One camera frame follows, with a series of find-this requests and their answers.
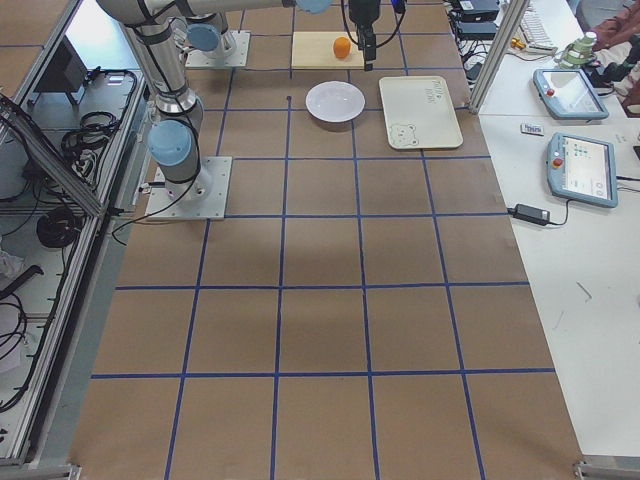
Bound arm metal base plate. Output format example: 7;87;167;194
185;30;251;70
145;156;232;222

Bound gold metal cylinder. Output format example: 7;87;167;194
510;38;526;50

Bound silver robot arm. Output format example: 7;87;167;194
98;1;331;199
184;1;380;71

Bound small printed card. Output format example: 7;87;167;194
520;123;544;136

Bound black power adapter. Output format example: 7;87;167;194
507;203;550;226

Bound lower blue teach pendant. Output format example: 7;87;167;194
546;133;618;208

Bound white keyboard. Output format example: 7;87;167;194
519;9;557;54

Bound wooden cutting board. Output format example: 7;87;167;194
291;31;364;70

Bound white round plate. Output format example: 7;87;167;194
305;81;365;123

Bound cream tray with bear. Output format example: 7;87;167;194
379;76;463;150

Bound upper blue teach pendant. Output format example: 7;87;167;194
532;69;609;121

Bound aluminium frame post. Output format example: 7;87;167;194
468;0;529;114

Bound blue teach pendant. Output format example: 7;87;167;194
532;69;609;121
546;133;618;208

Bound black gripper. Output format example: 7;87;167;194
348;0;379;71

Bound orange fruit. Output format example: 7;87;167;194
332;36;352;60

